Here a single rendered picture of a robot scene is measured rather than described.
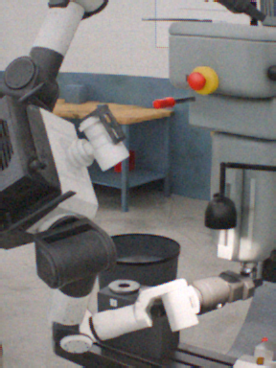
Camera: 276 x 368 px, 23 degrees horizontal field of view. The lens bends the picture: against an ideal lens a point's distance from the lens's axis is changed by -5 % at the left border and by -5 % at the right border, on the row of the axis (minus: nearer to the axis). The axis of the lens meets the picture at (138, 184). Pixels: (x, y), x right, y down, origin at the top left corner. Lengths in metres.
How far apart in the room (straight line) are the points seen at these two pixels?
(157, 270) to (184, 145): 3.48
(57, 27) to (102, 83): 5.94
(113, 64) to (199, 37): 6.02
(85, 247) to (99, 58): 6.25
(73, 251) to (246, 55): 0.53
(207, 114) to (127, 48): 5.77
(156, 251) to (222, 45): 2.69
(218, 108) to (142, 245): 2.53
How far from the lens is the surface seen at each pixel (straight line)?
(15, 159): 1.33
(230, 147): 1.57
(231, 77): 1.39
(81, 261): 1.37
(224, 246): 1.59
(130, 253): 4.01
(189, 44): 1.44
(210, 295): 1.60
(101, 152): 1.45
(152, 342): 1.97
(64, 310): 1.51
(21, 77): 1.54
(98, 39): 7.57
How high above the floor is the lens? 1.90
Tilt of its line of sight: 15 degrees down
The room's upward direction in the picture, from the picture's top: straight up
